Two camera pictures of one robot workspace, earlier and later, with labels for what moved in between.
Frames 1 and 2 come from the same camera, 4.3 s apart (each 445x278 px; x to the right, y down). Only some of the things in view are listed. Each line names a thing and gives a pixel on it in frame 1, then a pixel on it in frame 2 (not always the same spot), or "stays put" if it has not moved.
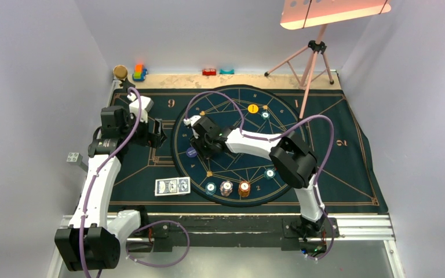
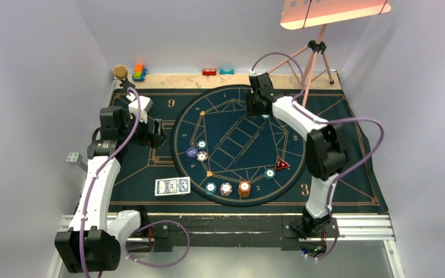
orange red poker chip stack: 244,188 stays put
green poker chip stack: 210,188 stays put
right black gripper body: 203,146 → 252,106
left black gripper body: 145,138 stays put
